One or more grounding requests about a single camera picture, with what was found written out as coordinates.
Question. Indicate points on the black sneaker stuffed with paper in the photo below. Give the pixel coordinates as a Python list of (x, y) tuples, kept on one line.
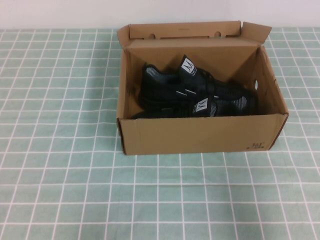
[(225, 107)]

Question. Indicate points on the brown cardboard shoe box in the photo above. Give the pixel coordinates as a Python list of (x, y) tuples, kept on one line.
[(187, 135)]

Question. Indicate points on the black sneaker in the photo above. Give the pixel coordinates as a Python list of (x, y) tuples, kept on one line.
[(160, 82)]

